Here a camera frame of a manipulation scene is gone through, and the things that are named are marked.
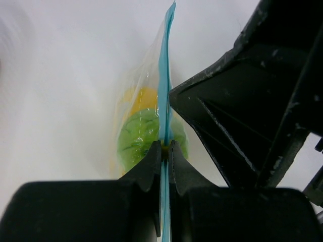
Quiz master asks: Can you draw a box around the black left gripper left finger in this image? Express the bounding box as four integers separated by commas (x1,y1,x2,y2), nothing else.
1,141,162,241

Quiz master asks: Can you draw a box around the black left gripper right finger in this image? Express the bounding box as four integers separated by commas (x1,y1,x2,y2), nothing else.
168,141,322,241

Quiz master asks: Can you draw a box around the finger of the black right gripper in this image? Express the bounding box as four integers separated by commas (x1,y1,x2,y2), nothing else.
169,1,322,189

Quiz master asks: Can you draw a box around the clear zip top bag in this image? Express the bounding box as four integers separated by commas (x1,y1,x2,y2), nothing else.
117,5,179,241

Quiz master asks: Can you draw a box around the yellow fake banana bunch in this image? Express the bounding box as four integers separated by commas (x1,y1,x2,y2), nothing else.
109,86,158,178

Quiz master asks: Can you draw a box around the green fake fruit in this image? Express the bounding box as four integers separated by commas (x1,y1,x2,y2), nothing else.
117,108,188,173

